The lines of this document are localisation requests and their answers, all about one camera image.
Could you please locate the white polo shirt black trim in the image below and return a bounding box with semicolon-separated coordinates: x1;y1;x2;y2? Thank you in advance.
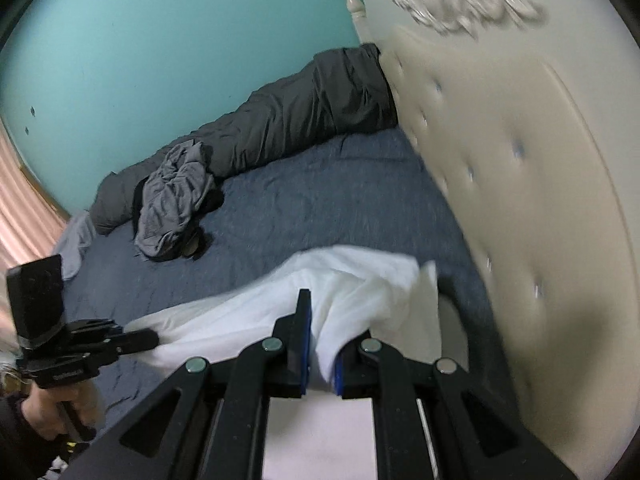
124;245;444;480

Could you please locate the folded white clothes stack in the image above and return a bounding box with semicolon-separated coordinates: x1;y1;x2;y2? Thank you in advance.
438;294;469;372

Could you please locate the person's left hand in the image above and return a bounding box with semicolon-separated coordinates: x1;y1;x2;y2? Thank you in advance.
21;380;104;441

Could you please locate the light grey pillow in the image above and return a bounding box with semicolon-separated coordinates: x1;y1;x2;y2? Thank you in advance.
52;210;96;282

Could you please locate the pink curtain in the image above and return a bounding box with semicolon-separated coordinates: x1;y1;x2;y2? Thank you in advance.
1;125;65;353

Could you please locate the black garment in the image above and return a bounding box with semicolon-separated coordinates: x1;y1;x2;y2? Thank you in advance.
131;177;224;262

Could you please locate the grey crumpled garment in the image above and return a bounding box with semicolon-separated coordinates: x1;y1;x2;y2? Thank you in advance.
134;140;217;260

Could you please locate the dark grey rolled duvet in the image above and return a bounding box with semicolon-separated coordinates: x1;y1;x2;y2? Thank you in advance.
89;44;397;235

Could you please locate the cream tufted headboard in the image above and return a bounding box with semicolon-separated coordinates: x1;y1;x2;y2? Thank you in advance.
346;0;639;479

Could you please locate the black tracker camera box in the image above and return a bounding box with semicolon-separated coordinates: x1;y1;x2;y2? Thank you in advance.
6;255;66;351

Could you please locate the wooden window frame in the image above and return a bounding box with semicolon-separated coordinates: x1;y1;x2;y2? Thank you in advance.
18;162;70;222

